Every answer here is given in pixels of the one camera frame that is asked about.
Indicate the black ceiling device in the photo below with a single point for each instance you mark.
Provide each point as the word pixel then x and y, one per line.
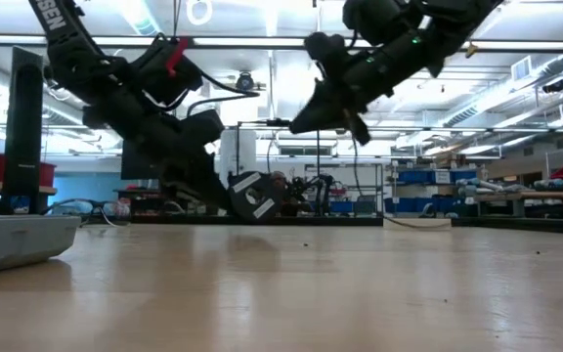
pixel 553 86

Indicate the black metal frame stand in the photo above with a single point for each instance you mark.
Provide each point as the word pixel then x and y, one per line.
pixel 318 146

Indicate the red storage bin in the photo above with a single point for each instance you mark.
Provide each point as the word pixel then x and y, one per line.
pixel 47 173

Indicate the black round camera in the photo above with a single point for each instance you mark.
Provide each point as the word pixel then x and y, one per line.
pixel 245 82

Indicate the grey wrapped bundle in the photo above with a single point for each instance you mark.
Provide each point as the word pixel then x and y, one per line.
pixel 555 185
pixel 487 186

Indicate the wooden workbench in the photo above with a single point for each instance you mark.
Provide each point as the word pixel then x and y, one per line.
pixel 531 195

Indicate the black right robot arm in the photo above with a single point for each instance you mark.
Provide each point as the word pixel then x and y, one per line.
pixel 408 54

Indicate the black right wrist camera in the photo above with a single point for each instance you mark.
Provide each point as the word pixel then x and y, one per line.
pixel 325 49

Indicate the black vertical frame post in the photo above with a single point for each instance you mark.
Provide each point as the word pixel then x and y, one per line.
pixel 22 146

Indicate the person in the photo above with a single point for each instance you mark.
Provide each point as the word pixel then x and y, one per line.
pixel 281 183

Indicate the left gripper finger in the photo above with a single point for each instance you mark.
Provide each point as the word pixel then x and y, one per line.
pixel 213 190
pixel 186 198

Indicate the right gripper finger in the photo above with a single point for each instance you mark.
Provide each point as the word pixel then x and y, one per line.
pixel 355 128
pixel 325 110

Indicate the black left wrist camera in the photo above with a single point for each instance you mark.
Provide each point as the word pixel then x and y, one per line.
pixel 203 128

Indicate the white tape roll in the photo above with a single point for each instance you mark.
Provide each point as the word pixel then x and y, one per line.
pixel 438 221

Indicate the blue bin row with label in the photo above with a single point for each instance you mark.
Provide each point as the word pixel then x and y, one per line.
pixel 416 177

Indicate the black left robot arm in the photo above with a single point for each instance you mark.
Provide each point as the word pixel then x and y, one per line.
pixel 54 19

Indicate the silver ceiling duct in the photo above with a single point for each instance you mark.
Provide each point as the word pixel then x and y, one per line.
pixel 496 98
pixel 137 17

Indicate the grey chair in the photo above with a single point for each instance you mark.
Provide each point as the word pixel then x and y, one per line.
pixel 365 203

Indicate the white building column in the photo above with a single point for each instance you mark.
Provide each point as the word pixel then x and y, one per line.
pixel 242 151

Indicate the white ceiling vent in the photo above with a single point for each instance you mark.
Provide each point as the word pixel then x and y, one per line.
pixel 521 69

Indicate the grey plastic bin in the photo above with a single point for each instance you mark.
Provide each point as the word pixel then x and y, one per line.
pixel 12 242

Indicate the small black robot arm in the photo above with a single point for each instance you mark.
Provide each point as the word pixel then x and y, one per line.
pixel 323 190

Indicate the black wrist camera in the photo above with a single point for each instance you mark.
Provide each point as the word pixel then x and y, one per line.
pixel 325 49
pixel 203 128

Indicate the yellow hanging tag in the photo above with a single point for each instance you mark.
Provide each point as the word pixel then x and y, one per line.
pixel 471 50

